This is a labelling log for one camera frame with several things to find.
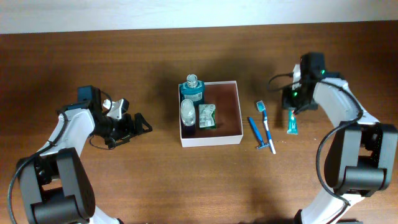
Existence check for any blue and white toothbrush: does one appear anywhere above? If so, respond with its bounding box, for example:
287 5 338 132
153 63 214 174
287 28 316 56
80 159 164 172
256 100 276 155

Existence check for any clear pump soap bottle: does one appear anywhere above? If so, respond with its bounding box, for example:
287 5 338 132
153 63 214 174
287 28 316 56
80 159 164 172
180 99 196 136

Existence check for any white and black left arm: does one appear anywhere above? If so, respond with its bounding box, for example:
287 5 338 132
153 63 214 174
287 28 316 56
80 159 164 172
7 85 152 224

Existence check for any green and white soap packet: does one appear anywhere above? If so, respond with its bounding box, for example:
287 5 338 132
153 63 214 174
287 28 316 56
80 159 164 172
198 104 216 129

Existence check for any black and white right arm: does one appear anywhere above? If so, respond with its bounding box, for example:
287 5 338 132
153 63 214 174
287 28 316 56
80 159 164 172
282 52 397 223

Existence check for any blue disposable razor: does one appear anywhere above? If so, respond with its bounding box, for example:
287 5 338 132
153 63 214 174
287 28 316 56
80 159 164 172
248 117 269 149

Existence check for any blue Listerine mouthwash bottle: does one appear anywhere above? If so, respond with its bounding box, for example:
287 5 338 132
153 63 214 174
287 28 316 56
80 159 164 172
179 74 205 106

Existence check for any white cardboard box, pink inside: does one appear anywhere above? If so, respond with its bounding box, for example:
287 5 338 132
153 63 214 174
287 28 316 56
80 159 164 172
180 81 244 147

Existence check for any green Colgate toothpaste tube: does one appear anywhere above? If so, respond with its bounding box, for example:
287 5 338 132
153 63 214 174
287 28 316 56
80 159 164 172
287 110 298 135

